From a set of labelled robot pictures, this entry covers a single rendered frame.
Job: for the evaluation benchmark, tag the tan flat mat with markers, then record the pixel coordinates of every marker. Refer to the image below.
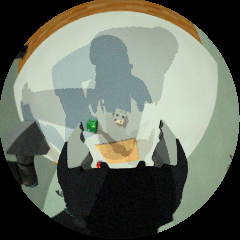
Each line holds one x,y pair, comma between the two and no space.
120,151

